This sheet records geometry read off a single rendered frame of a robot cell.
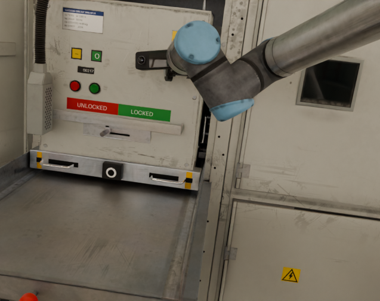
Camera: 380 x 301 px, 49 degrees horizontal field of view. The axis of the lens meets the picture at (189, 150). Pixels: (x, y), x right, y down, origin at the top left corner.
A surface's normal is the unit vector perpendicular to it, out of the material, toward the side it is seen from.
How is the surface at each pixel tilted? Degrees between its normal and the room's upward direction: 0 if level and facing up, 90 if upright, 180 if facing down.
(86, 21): 90
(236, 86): 64
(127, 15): 90
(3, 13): 90
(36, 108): 90
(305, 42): 107
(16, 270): 0
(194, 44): 71
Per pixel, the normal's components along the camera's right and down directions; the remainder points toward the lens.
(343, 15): -0.91, 0.02
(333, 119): -0.09, 0.26
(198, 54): 0.15, -0.05
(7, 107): 0.90, 0.22
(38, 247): 0.11, -0.96
